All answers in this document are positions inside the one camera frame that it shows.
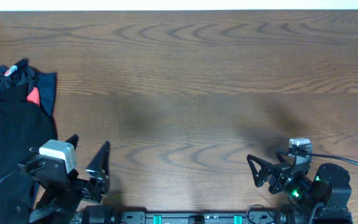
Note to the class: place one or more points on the black t-shirt with white logo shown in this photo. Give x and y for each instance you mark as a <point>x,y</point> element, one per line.
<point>23,125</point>

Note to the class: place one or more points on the black patterned garment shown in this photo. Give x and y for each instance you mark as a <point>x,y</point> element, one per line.
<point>21,74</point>

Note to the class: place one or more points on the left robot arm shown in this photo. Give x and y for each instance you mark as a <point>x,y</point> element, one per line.
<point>53,207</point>

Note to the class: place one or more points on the red garment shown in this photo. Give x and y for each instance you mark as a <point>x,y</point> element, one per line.
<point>34,96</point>

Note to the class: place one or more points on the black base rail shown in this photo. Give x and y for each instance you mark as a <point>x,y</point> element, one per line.
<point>106,214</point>

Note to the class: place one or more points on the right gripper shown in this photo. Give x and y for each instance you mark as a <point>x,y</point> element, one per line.
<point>281,172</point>

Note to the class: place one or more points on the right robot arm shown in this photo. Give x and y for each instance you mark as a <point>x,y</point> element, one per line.
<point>322,199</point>

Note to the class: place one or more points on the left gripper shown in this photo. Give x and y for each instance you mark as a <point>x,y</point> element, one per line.
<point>82,187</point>

